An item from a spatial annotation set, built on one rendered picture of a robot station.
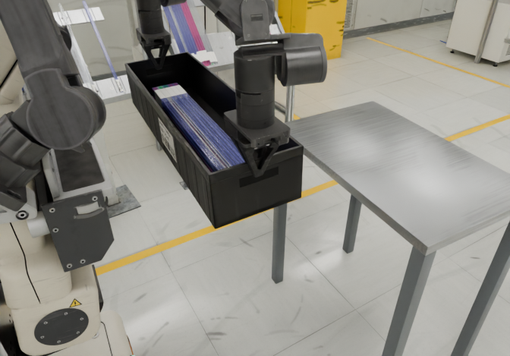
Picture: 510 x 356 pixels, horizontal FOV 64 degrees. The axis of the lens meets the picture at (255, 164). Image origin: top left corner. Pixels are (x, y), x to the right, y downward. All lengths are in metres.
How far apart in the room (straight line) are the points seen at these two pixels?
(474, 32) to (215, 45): 3.40
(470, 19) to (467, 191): 4.00
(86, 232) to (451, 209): 0.88
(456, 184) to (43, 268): 1.06
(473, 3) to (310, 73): 4.60
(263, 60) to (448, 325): 1.61
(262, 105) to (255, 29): 0.10
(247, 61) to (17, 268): 0.59
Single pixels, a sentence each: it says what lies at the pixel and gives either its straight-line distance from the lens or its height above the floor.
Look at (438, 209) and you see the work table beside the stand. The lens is 1.18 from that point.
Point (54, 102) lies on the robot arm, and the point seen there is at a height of 1.27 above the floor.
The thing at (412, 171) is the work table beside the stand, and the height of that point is 0.80.
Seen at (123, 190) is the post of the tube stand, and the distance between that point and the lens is 2.60.
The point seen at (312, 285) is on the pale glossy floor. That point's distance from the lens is 1.97.
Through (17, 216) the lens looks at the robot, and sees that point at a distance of 0.66.
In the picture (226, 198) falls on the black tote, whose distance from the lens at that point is 0.67.
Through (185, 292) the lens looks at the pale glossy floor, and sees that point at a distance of 1.95.
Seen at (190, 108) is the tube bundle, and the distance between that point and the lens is 1.00.
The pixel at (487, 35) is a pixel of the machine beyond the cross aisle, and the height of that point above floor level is 0.30.
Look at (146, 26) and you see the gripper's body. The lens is 1.10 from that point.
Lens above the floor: 1.48
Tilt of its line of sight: 33 degrees down
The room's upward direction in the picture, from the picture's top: straight up
